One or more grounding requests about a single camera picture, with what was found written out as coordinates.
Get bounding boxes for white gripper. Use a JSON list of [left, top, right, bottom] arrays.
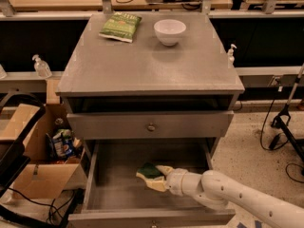
[[145, 165, 188, 196]]

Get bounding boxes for green and yellow sponge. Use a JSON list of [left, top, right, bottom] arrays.
[[136, 162, 164, 181]]

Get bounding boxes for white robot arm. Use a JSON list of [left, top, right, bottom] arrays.
[[136, 163, 304, 228]]

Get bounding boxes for open grey middle drawer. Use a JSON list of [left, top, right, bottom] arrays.
[[69, 139, 235, 228]]

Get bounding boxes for grey upper drawer with knob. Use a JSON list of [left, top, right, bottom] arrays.
[[67, 111, 234, 140]]

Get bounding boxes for grey wooden drawer cabinet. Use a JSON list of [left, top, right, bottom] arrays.
[[55, 11, 245, 228]]

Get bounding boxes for blue snack package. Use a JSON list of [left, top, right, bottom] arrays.
[[51, 129, 74, 159]]

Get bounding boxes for open cardboard box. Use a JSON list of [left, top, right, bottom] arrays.
[[1, 102, 86, 199]]

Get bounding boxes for black stand base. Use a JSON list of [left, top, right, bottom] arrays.
[[271, 64, 304, 176]]

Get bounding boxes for small white pump bottle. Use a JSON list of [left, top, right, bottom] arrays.
[[227, 44, 237, 67]]

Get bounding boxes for white ceramic bowl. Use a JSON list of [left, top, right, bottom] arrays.
[[154, 19, 186, 47]]

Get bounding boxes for green chip bag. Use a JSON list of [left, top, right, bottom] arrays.
[[99, 11, 142, 43]]

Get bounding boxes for clear sanitizer pump bottle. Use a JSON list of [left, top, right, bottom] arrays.
[[32, 54, 52, 79]]

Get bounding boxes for black floor cable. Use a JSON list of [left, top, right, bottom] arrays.
[[259, 92, 304, 184]]

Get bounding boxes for black chair frame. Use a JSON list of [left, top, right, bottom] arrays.
[[0, 91, 46, 197]]

